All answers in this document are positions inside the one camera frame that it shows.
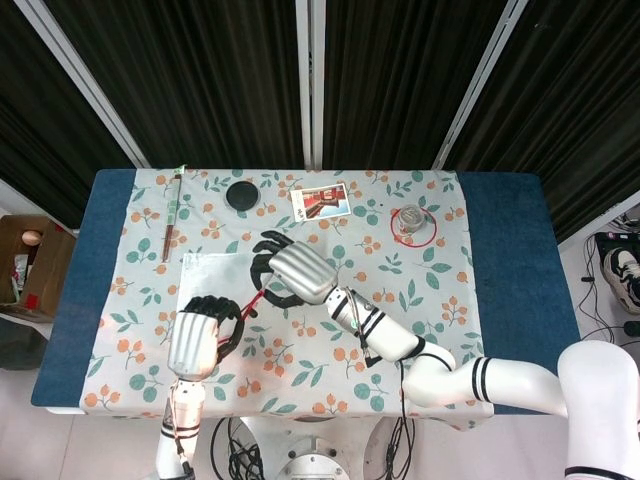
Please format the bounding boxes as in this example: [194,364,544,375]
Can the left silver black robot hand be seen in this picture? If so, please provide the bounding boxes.
[166,295,247,380]

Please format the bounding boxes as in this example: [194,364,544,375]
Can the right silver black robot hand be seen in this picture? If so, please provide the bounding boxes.
[247,229,338,309]

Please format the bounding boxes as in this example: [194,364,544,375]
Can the red thin stick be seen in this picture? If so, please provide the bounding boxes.
[239,291,267,322]

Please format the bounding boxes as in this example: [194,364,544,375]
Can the clear mesh zipper pouch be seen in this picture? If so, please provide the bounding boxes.
[176,251,275,322]

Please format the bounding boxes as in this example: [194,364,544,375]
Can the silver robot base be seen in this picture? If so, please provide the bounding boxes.
[244,414,387,480]

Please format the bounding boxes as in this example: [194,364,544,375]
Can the postcard with red picture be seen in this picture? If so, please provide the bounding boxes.
[289,183,351,222]

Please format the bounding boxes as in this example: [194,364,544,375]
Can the black round lid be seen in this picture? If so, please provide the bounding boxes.
[224,181,262,212]

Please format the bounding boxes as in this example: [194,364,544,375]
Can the floral fruit print tablecloth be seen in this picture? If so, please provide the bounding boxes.
[79,167,497,432]

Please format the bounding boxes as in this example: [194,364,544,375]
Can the clear jar of paper clips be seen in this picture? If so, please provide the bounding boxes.
[397,203,427,235]

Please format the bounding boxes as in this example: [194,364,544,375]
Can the brown chopsticks in green sleeve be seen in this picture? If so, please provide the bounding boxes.
[160,164,188,264]

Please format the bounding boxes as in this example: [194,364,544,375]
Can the brown cardboard box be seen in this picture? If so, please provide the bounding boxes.
[0,214,78,324]

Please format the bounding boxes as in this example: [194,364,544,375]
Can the dark pleated curtain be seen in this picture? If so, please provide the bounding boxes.
[0,0,640,245]

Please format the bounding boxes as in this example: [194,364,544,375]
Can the black and white sneaker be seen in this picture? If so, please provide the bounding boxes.
[601,247,640,315]

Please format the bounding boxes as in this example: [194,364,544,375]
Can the black cable bundle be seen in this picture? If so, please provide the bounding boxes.
[209,416,267,480]

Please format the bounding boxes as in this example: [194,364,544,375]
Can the red rubber band ring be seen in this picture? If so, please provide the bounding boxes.
[389,206,438,249]

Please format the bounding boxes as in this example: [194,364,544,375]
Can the white frame post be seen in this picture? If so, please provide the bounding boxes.
[294,0,327,171]
[431,0,527,169]
[11,0,152,169]

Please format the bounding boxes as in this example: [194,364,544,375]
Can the black floor cable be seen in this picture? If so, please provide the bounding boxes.
[578,209,640,352]

